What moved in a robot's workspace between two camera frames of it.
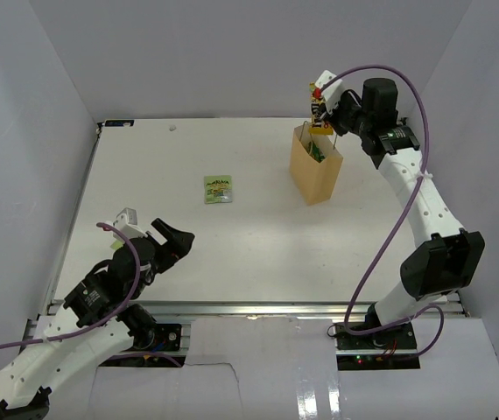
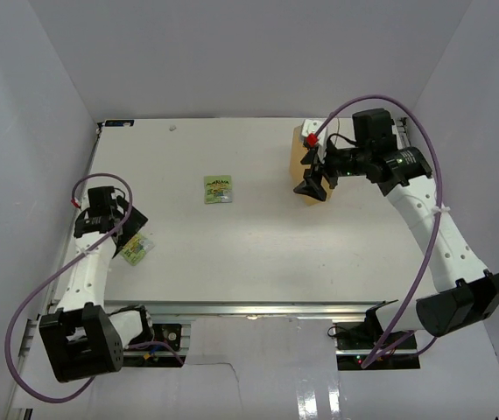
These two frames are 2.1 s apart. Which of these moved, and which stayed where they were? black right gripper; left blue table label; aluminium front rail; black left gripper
Moved: black right gripper; black left gripper
Stayed: left blue table label; aluminium front rail
